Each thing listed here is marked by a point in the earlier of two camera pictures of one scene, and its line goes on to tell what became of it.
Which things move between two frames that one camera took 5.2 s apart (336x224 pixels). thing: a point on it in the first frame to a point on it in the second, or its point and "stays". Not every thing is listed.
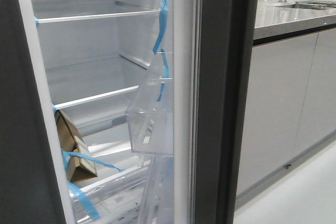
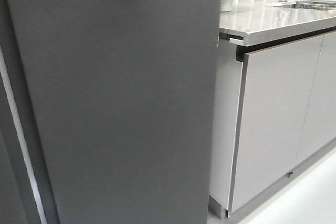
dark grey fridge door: (214, 16) to (122, 70)
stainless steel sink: (310, 4) stays
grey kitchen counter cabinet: (289, 116) stays
